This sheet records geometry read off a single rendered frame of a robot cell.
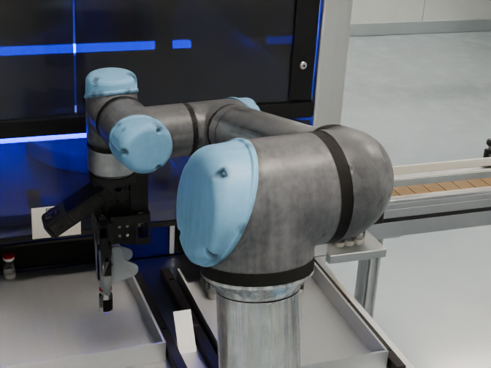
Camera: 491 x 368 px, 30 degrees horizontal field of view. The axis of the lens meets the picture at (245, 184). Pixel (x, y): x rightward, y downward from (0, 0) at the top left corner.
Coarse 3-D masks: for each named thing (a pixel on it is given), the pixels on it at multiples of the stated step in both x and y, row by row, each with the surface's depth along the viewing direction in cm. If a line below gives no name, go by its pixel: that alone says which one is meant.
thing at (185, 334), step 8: (176, 312) 151; (184, 312) 151; (176, 320) 151; (184, 320) 151; (176, 328) 150; (184, 328) 151; (192, 328) 151; (176, 336) 150; (184, 336) 150; (192, 336) 151; (184, 344) 150; (192, 344) 151; (184, 352) 150; (192, 352) 150; (184, 360) 148; (192, 360) 148; (200, 360) 148
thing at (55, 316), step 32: (0, 288) 165; (32, 288) 166; (64, 288) 166; (96, 288) 167; (128, 288) 167; (0, 320) 156; (32, 320) 156; (64, 320) 157; (96, 320) 157; (128, 320) 158; (0, 352) 147; (32, 352) 148; (64, 352) 148; (96, 352) 143; (128, 352) 145; (160, 352) 147
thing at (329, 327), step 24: (192, 288) 169; (312, 288) 171; (336, 288) 165; (312, 312) 164; (336, 312) 164; (216, 336) 149; (312, 336) 157; (336, 336) 157; (360, 336) 157; (312, 360) 150; (336, 360) 145; (360, 360) 147; (384, 360) 148
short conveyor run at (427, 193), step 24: (408, 168) 206; (432, 168) 208; (456, 168) 211; (480, 168) 216; (408, 192) 202; (432, 192) 203; (456, 192) 203; (480, 192) 204; (384, 216) 198; (408, 216) 200; (432, 216) 203; (456, 216) 205; (480, 216) 207
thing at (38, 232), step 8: (32, 208) 158; (40, 208) 158; (48, 208) 159; (32, 216) 158; (40, 216) 159; (32, 224) 159; (40, 224) 159; (80, 224) 162; (32, 232) 159; (40, 232) 160; (64, 232) 161; (72, 232) 162; (80, 232) 163
